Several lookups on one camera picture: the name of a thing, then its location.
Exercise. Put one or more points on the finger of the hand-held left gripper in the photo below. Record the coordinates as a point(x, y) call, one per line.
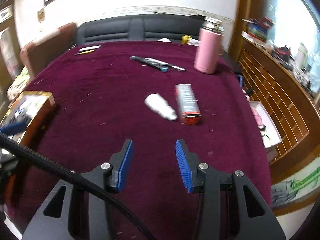
point(13, 128)

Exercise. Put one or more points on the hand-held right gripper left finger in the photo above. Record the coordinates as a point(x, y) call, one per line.
point(125, 165)

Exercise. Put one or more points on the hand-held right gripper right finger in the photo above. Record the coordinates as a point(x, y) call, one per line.
point(183, 167)

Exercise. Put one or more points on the gold-rimmed storage box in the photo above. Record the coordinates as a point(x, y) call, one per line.
point(27, 115)

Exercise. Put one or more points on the silver box with red end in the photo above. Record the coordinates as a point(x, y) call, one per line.
point(188, 102)

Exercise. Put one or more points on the white plastic bottle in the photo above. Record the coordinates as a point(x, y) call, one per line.
point(160, 106)

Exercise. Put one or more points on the pink fluffy pouch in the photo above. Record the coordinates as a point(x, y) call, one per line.
point(257, 116)

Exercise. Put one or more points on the white storage box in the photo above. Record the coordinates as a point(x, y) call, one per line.
point(265, 125)

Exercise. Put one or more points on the floral cushion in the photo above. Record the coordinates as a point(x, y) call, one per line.
point(18, 83)

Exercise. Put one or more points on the maroon velvet tablecloth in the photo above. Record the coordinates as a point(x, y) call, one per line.
point(125, 92)

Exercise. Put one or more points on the wooden framed window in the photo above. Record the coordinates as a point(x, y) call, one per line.
point(7, 42)

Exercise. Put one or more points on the brown chair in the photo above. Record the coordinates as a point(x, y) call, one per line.
point(47, 47)

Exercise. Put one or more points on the slim black pen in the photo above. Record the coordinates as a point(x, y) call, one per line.
point(176, 67)

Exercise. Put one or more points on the yellow pencil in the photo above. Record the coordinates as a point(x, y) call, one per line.
point(85, 52)

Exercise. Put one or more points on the bamboo painted panel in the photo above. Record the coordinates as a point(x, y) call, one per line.
point(297, 182)

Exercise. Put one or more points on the wooden brick-pattern cabinet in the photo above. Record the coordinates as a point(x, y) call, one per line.
point(275, 92)

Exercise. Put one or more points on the pink thermos bottle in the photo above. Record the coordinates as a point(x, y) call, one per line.
point(208, 50)

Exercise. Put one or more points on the white tissue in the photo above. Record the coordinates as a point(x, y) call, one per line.
point(164, 40)

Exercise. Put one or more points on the black leather sofa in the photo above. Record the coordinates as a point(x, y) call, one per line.
point(140, 31)

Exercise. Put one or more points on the pile of shelf clutter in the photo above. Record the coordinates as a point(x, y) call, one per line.
point(282, 50)

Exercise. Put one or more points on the small wall plaque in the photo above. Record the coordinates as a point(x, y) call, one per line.
point(41, 14)

